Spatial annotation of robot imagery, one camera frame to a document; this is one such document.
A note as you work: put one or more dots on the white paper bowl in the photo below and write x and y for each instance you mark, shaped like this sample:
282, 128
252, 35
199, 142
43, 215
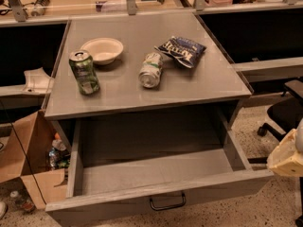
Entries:
103, 50

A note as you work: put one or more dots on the green upright soda can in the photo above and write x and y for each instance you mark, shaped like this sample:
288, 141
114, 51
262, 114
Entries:
81, 64

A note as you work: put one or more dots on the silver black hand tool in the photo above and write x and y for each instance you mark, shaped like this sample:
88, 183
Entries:
40, 7

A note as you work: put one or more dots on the blue chip bag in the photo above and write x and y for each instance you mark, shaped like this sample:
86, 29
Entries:
183, 50

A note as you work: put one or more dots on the black office chair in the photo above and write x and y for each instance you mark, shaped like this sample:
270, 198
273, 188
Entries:
287, 114

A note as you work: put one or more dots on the plastic bottle on floor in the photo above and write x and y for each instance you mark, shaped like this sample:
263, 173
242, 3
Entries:
22, 201

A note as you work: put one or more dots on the bottles inside cardboard box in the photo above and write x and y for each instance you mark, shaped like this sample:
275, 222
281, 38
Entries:
58, 156

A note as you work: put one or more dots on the foam gripper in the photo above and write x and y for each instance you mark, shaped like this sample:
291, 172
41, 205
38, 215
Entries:
300, 140

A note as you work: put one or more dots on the brown cardboard box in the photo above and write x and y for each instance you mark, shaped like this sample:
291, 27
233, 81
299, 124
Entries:
25, 158

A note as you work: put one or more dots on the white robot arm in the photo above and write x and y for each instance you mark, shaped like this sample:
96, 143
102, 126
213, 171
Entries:
287, 157

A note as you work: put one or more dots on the white green lying can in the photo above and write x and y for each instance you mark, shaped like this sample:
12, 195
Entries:
151, 70

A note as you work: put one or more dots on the grey top drawer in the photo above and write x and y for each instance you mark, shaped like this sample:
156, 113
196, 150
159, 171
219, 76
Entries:
119, 161

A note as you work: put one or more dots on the black top drawer handle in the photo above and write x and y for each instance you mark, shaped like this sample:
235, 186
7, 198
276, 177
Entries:
167, 202

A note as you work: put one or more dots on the grey drawer cabinet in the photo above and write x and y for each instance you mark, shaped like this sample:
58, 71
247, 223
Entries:
212, 80

